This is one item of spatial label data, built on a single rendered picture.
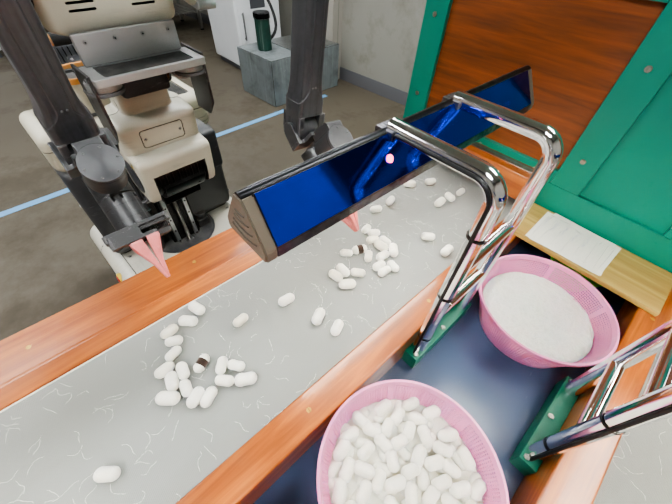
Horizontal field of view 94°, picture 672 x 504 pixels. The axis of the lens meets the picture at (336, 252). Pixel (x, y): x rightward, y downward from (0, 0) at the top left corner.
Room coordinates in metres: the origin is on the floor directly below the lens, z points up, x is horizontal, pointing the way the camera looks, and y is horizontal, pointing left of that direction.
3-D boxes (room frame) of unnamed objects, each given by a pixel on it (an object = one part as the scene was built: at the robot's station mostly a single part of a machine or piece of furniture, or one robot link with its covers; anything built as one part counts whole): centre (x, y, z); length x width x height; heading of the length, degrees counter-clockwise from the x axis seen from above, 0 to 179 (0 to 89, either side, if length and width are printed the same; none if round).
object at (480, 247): (0.40, -0.17, 0.90); 0.20 x 0.19 x 0.45; 134
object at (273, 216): (0.46, -0.12, 1.08); 0.62 x 0.08 x 0.07; 134
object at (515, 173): (0.81, -0.39, 0.83); 0.30 x 0.06 x 0.07; 44
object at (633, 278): (0.53, -0.59, 0.77); 0.33 x 0.15 x 0.01; 44
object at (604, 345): (0.38, -0.44, 0.72); 0.27 x 0.27 x 0.10
